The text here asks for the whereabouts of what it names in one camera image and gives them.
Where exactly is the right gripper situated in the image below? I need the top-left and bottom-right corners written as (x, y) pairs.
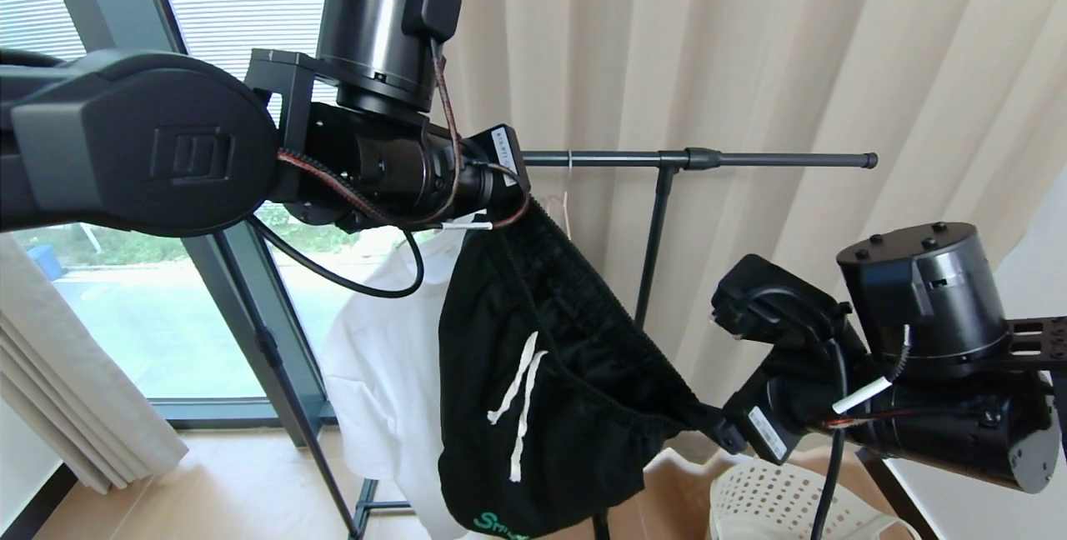
top-left (721, 348), bottom-right (1064, 495)

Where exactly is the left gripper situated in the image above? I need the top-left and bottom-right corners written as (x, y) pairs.
top-left (288, 102), bottom-right (528, 233)

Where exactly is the pink clothes hanger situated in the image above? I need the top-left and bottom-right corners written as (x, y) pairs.
top-left (546, 151), bottom-right (578, 239)

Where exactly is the white garment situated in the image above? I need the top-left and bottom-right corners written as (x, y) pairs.
top-left (319, 227), bottom-right (501, 540)

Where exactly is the black garment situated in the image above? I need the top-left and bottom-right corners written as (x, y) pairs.
top-left (438, 197), bottom-right (747, 539)

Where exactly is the white laundry basket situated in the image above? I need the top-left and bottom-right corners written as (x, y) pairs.
top-left (709, 452), bottom-right (922, 540)

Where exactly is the black clothes rack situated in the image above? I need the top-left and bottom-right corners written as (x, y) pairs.
top-left (213, 148), bottom-right (879, 540)

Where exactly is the beige curtain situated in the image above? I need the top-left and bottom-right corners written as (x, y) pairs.
top-left (0, 232), bottom-right (188, 495)
top-left (388, 0), bottom-right (1067, 462)

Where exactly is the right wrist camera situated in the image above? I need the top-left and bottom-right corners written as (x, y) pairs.
top-left (710, 254), bottom-right (853, 351)

